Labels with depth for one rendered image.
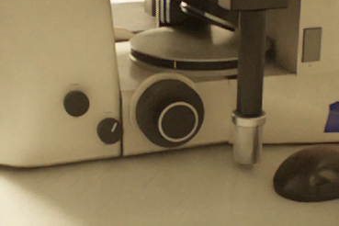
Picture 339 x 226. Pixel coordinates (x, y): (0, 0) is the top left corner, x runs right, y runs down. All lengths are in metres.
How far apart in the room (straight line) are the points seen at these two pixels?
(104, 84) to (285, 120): 0.19
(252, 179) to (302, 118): 0.10
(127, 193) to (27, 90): 0.13
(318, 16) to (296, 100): 0.09
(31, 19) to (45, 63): 0.04
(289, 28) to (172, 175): 0.20
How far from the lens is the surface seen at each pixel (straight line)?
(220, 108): 0.71
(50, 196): 0.63
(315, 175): 0.62
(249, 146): 0.66
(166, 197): 0.62
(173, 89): 0.65
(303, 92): 0.73
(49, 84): 0.65
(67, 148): 0.68
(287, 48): 0.75
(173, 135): 0.65
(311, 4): 0.72
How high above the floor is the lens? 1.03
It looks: 19 degrees down
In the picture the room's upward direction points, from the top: straight up
